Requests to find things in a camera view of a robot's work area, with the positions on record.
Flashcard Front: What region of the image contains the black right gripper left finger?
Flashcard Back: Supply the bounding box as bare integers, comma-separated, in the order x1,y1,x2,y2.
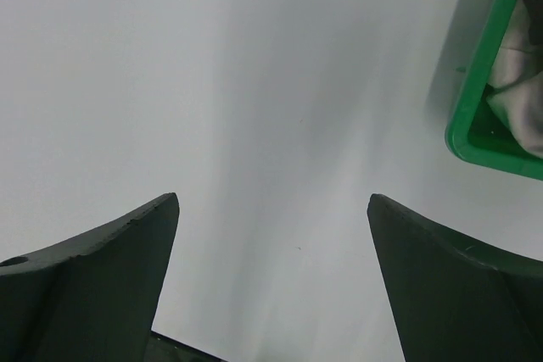
1,192,179,361

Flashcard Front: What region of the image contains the white crumpled shirt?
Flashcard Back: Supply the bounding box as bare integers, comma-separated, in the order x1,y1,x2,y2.
487,0,542,158

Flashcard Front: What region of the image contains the green plastic bin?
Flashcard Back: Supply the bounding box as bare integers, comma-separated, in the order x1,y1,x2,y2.
445,0,542,181

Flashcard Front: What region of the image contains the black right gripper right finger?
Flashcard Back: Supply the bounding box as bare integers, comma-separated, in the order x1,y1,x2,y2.
367,194,542,361

